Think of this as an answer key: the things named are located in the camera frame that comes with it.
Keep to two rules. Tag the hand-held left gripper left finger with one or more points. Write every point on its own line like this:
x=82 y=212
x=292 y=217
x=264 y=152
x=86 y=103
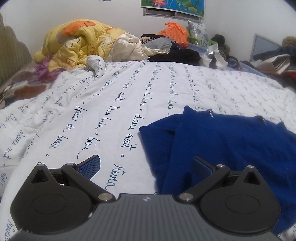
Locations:
x=89 y=166

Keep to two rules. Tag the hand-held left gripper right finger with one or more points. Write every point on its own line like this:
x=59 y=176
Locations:
x=201 y=166

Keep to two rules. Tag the blue beaded sweater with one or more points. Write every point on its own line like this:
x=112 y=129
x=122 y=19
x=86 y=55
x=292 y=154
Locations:
x=226 y=143

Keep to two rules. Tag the white script-printed blanket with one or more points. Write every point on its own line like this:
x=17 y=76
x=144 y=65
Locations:
x=92 y=111

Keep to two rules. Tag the brown bedside clutter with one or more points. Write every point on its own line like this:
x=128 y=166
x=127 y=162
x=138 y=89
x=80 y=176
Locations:
x=20 y=92

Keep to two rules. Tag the crumpled white plastic wrapper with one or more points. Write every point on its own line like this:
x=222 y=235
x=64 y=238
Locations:
x=208 y=60

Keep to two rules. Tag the pink purple cloth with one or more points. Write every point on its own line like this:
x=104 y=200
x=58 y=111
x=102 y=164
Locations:
x=45 y=69

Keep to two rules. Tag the black garment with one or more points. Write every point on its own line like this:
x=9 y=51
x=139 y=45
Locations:
x=180 y=56

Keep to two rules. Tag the yellow cartoon quilt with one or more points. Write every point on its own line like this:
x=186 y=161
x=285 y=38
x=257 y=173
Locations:
x=76 y=46

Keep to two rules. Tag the green plastic chair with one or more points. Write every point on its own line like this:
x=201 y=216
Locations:
x=211 y=42

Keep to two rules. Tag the cream padded jacket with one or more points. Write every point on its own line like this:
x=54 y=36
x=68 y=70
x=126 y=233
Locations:
x=129 y=48

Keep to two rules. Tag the brown plush toy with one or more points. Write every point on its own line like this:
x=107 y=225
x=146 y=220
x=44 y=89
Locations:
x=218 y=39

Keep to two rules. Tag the red garment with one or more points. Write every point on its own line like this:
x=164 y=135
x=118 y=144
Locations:
x=291 y=74

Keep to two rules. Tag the grey garment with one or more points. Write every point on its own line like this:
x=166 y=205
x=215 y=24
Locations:
x=159 y=42

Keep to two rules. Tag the beige padded headboard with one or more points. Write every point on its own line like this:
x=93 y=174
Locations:
x=13 y=58

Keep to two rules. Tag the blue floral pillow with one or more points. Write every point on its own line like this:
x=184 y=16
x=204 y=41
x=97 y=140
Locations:
x=199 y=30

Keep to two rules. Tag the orange plastic bag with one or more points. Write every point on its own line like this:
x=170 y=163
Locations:
x=175 y=32

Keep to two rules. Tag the grey framed board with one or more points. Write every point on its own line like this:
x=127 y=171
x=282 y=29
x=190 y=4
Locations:
x=263 y=44

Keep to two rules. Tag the dark blue jacket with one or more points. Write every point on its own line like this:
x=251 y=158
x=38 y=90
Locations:
x=277 y=51

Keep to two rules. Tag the grey wall vent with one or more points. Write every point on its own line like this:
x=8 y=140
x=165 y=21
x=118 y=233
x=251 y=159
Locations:
x=159 y=12

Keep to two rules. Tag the lotus flower wall poster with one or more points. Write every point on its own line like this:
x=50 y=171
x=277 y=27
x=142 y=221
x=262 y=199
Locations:
x=173 y=3

